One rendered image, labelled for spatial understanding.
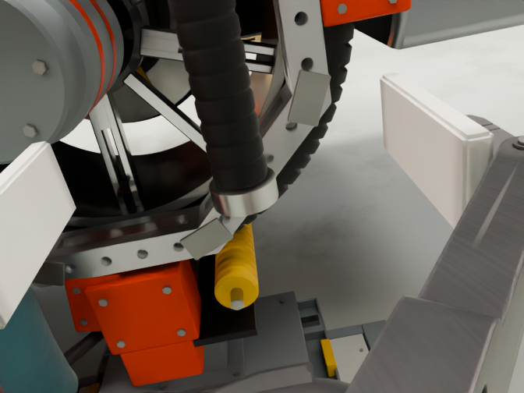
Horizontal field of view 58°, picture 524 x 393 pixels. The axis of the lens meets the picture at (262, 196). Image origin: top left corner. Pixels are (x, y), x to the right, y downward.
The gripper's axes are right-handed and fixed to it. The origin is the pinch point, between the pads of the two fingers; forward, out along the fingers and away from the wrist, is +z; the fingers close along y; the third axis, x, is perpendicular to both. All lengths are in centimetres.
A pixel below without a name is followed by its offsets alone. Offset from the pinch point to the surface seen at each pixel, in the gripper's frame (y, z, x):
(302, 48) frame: 7.5, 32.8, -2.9
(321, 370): 5, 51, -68
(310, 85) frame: 7.8, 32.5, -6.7
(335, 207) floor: 25, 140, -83
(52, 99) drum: -12.4, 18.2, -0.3
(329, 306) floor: 12, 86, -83
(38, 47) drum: -12.0, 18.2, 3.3
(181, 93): -9, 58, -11
